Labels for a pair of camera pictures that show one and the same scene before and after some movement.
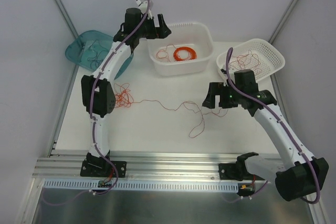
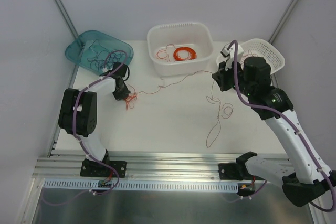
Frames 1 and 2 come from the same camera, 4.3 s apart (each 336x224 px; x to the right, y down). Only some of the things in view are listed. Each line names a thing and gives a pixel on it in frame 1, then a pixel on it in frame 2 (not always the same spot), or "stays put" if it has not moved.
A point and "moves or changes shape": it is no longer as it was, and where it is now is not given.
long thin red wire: [199, 128] to [224, 111]
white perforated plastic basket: [258, 55] stays put
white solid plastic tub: [188, 50] stays put
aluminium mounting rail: [176, 167] stays put
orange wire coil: [192, 54] stays put
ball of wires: [123, 98] moves or changes shape
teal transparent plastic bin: [88, 48] stays put
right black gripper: [219, 98] to [223, 77]
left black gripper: [155, 28] to [122, 92]
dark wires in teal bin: [96, 48] stays put
